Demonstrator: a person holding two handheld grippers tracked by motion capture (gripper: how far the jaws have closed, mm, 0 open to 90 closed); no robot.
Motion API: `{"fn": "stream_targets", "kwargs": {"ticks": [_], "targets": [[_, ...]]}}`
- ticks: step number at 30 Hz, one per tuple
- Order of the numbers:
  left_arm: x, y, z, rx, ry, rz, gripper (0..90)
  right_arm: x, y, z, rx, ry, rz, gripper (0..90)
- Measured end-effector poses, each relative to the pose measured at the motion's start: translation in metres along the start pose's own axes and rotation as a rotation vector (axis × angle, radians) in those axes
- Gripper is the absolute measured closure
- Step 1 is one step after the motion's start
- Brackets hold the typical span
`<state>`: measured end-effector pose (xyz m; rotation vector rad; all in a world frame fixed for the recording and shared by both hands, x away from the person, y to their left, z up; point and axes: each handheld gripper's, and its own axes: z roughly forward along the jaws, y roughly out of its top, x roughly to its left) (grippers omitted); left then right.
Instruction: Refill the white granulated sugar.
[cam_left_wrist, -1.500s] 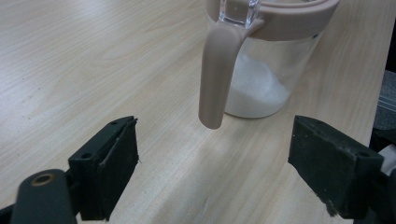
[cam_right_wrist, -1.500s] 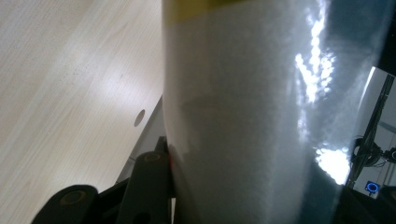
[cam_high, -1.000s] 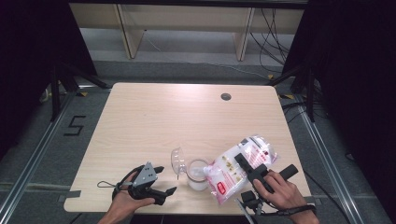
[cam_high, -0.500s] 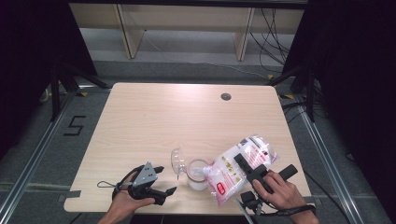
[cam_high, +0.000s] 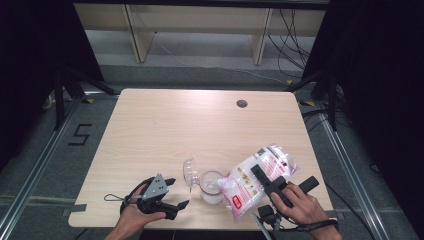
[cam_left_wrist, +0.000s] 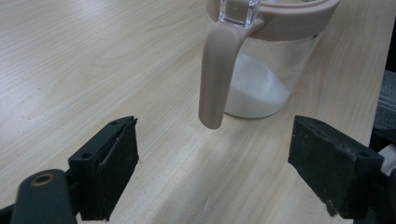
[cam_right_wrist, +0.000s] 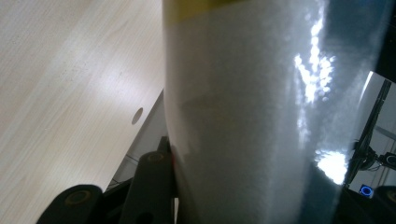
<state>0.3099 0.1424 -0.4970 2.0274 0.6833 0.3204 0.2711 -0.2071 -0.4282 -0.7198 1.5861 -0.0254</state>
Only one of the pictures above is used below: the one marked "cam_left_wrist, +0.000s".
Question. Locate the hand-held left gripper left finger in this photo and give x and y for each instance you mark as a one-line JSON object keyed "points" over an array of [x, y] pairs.
{"points": [[102, 168]]}

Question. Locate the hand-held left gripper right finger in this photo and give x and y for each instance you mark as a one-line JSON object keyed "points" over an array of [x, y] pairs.
{"points": [[336, 168]]}

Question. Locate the white cloth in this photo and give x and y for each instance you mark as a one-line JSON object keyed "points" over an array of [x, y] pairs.
{"points": [[389, 158]]}

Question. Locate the metal floor rail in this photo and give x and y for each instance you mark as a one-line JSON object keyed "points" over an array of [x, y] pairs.
{"points": [[387, 102]]}

